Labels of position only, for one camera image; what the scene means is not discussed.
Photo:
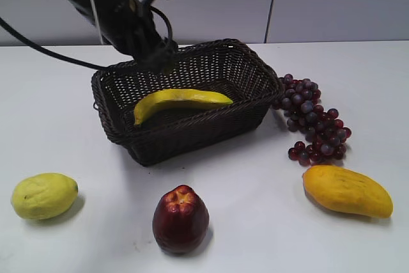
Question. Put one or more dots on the yellow banana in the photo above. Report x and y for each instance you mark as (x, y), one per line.
(177, 99)

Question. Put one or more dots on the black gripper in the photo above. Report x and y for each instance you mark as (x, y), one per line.
(150, 51)

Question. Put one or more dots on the yellow lemon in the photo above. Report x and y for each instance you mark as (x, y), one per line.
(44, 196)

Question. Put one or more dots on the yellow mango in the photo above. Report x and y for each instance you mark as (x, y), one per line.
(342, 190)

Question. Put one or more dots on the red apple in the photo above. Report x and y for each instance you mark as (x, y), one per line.
(180, 220)

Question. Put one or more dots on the black wicker basket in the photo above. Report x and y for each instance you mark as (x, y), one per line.
(226, 66)

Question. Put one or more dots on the purple grape bunch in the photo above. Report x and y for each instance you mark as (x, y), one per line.
(324, 132)

